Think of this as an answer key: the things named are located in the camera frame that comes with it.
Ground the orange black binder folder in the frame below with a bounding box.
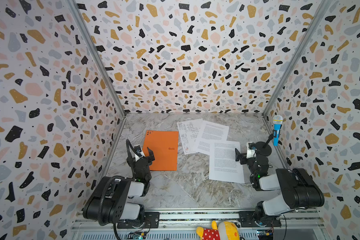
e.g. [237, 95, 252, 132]
[143, 131, 179, 171]

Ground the text paper sheet front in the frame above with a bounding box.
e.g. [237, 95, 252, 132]
[209, 141, 245, 184]

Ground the text paper sheet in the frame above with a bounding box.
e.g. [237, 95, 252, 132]
[194, 120, 229, 155]
[209, 141, 245, 184]

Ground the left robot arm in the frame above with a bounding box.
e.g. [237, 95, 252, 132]
[83, 146, 155, 228]

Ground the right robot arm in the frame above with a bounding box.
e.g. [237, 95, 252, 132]
[235, 149, 325, 228]

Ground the black microphone stand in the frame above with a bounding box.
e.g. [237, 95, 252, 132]
[255, 134, 274, 157]

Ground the text paper sheet back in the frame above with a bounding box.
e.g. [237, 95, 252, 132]
[194, 120, 229, 155]

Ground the paper sheet with diagram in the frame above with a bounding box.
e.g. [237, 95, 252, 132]
[177, 119, 203, 155]

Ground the blue toy microphone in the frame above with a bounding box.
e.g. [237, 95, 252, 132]
[273, 115, 284, 147]

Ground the yellow red plush toy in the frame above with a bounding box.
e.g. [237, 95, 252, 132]
[196, 221, 240, 240]

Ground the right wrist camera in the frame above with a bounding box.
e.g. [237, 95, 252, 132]
[246, 142, 256, 159]

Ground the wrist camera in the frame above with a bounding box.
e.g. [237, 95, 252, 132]
[134, 145, 145, 158]
[246, 142, 256, 159]

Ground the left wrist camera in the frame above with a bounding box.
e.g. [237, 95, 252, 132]
[134, 145, 145, 158]

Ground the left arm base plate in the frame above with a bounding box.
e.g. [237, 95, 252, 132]
[117, 212, 160, 230]

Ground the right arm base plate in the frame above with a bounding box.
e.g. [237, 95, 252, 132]
[239, 211, 282, 228]

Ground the aluminium mounting rail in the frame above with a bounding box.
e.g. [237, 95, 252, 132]
[71, 209, 330, 240]

